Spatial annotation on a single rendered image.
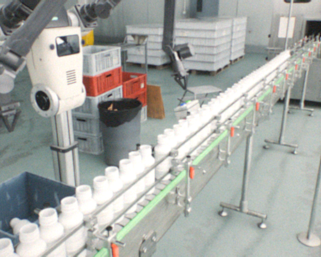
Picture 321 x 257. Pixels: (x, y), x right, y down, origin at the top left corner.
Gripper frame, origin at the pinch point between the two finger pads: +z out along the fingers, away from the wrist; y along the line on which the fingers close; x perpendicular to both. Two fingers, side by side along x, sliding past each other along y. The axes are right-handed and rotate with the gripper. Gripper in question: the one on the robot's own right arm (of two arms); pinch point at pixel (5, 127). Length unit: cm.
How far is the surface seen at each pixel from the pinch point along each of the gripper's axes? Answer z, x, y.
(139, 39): 44, 478, -281
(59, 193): 31.4, 14.8, 6.4
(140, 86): 76, 300, -155
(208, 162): 27, 65, 47
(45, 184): 29.6, 14.5, -0.9
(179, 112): 12, 80, 23
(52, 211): 3.7, -19.8, 44.4
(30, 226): 4, -26, 45
